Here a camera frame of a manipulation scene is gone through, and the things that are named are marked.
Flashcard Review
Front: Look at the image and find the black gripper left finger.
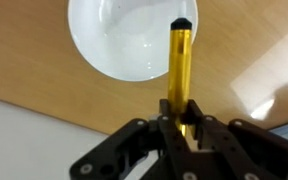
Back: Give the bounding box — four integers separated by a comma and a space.
69, 119, 171, 180

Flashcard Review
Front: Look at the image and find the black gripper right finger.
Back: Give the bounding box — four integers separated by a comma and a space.
184, 100, 288, 180

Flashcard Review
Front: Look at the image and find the yellow pen with black cap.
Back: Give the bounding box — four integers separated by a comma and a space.
168, 18, 192, 136

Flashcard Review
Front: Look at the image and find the white ceramic bowl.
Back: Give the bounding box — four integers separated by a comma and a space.
68, 0, 199, 82

